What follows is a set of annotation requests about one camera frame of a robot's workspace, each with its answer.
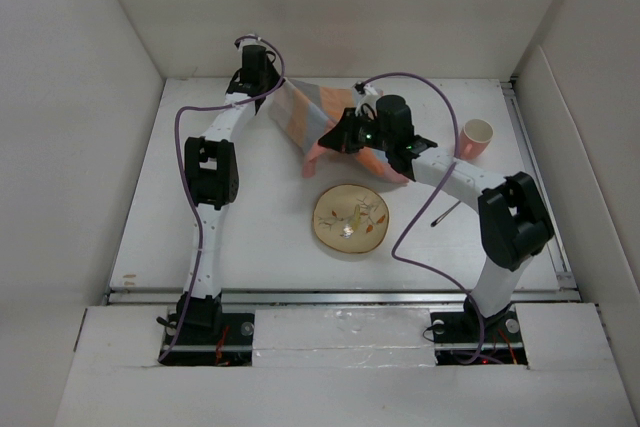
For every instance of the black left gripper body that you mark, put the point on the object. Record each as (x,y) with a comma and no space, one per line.
(271,76)

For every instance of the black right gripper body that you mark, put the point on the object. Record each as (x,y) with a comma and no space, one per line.
(366,134)

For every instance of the checkered orange blue cloth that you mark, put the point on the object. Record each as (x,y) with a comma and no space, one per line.
(305,112)

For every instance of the beige bird pattern plate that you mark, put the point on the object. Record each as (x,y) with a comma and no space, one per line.
(350,219)

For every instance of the pink ceramic mug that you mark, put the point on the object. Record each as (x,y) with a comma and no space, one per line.
(475,137)

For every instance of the black metal spoon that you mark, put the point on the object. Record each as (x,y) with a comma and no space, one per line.
(446,213)

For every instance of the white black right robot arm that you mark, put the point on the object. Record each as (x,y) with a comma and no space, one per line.
(515,225)

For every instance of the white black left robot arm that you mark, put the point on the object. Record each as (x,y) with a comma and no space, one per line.
(210,175)

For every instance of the aluminium front rail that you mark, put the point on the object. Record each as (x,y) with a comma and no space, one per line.
(308,297)

